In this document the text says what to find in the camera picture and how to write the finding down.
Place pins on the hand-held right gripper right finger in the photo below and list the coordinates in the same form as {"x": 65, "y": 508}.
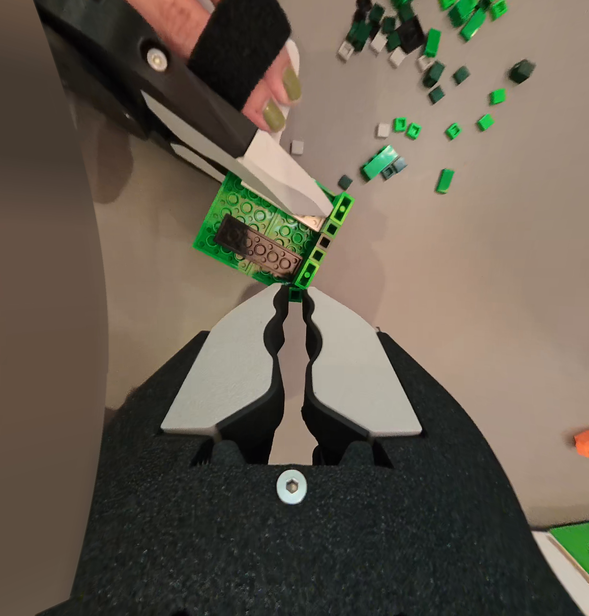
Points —
{"x": 357, "y": 380}

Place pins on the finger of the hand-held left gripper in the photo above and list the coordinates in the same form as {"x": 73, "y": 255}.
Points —
{"x": 285, "y": 183}
{"x": 198, "y": 159}

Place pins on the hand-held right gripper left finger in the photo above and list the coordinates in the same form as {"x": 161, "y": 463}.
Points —
{"x": 222, "y": 375}

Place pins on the green lego plate assembly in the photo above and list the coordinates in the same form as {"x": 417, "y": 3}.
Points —
{"x": 256, "y": 226}

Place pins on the small green lego brick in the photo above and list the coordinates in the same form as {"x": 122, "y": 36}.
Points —
{"x": 295, "y": 294}

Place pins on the pile of loose lego bricks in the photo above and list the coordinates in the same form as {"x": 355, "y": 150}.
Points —
{"x": 410, "y": 43}

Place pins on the green lego box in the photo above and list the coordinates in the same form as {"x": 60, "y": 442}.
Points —
{"x": 573, "y": 548}

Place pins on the person's left hand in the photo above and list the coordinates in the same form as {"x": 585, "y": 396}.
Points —
{"x": 275, "y": 96}

